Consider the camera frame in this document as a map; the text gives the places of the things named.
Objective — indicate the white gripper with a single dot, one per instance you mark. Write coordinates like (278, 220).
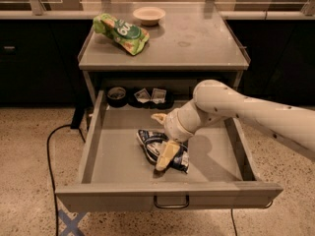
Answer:
(172, 126)

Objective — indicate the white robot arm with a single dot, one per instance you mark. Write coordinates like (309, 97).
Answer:
(213, 101)

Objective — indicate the black tape roll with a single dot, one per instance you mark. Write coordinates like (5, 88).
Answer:
(117, 97)

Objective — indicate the grey metal cabinet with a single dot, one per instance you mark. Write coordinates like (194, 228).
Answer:
(192, 36)

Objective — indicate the white paper bowl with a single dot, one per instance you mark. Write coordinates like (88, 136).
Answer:
(149, 16)

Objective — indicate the grey open drawer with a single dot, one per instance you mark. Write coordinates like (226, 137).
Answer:
(115, 175)

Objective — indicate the black tray with packets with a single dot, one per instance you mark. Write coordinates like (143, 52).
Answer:
(155, 98)

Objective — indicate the green chip bag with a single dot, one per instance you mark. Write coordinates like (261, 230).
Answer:
(132, 38)

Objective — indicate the blue chip bag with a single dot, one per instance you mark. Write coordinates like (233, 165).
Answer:
(151, 142)

